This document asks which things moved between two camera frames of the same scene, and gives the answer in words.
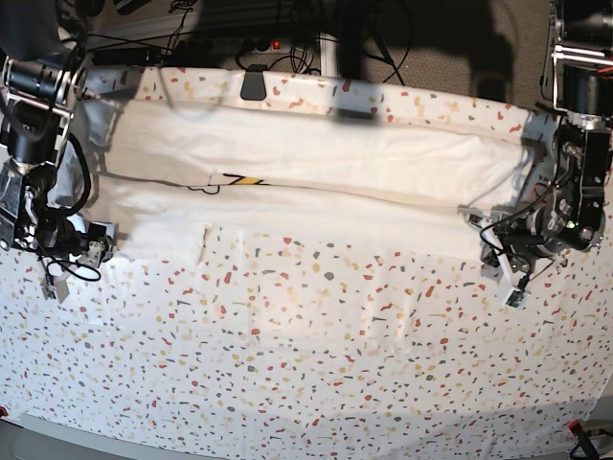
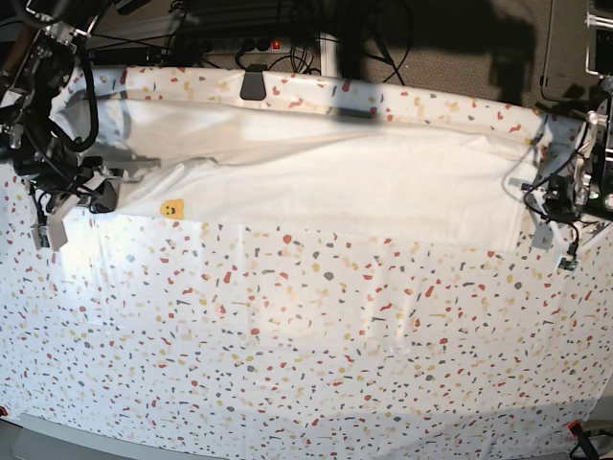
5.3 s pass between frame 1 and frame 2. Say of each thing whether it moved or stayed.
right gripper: moved
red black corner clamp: stayed
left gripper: moved
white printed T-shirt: moved
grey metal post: stayed
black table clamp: stayed
